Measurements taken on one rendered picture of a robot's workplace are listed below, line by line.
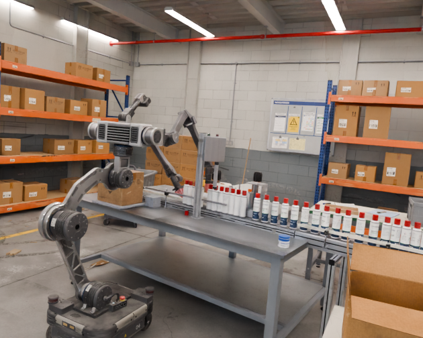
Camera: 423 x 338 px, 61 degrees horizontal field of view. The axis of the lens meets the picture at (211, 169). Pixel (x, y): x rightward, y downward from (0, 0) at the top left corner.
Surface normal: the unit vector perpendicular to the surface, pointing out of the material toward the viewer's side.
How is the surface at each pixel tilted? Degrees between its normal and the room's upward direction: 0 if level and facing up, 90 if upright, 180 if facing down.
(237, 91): 90
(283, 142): 90
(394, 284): 88
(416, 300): 89
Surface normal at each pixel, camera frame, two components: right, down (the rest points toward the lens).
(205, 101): -0.45, 0.06
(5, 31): 0.89, 0.12
